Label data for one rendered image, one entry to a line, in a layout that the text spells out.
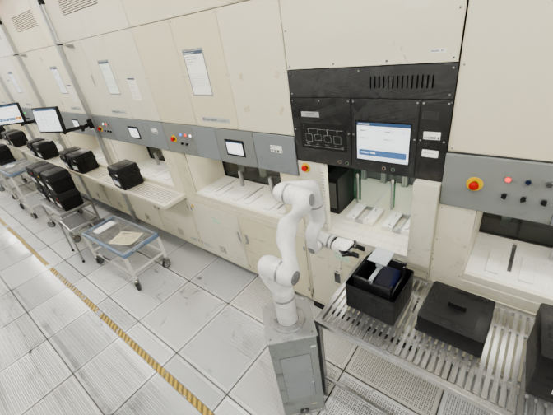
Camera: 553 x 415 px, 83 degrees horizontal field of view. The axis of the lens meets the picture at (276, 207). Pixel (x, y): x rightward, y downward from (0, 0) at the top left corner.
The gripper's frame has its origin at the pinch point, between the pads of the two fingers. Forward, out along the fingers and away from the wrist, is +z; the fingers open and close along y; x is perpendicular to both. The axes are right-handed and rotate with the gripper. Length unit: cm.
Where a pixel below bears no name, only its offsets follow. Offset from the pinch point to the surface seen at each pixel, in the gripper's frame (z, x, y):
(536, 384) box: 84, -22, 15
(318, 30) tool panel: -36, 107, -27
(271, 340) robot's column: -22, -31, 55
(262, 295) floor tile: -107, -106, -13
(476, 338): 61, -20, 7
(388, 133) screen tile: 2, 57, -29
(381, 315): 19.7, -25.2, 13.6
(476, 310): 58, -19, -10
